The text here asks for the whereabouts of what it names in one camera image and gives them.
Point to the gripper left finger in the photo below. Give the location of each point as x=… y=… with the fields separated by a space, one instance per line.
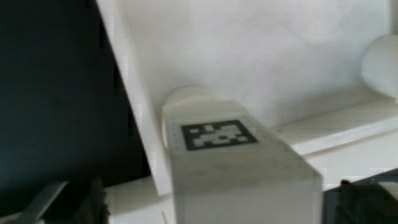
x=68 y=204

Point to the white U-shaped obstacle fence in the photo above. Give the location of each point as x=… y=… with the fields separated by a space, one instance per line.
x=347 y=142

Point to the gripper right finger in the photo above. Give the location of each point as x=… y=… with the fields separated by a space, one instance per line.
x=361 y=201

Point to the white table leg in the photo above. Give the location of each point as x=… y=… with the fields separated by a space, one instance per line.
x=244 y=181
x=380 y=66

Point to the white square table top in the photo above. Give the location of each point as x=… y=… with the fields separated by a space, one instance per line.
x=270 y=50

